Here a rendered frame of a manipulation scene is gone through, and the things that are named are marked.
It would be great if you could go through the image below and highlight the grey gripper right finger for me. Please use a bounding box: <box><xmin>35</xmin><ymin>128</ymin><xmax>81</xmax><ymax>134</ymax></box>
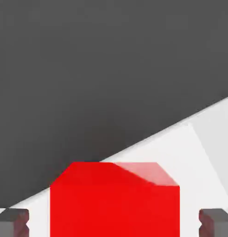
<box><xmin>198</xmin><ymin>207</ymin><xmax>228</xmax><ymax>237</ymax></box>

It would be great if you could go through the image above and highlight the small red cube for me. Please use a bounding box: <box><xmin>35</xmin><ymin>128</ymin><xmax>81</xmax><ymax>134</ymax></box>
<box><xmin>50</xmin><ymin>162</ymin><xmax>181</xmax><ymax>237</ymax></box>

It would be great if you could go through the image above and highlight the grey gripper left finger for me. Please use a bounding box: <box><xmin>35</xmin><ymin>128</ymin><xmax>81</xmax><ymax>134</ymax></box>
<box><xmin>0</xmin><ymin>207</ymin><xmax>30</xmax><ymax>237</ymax></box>

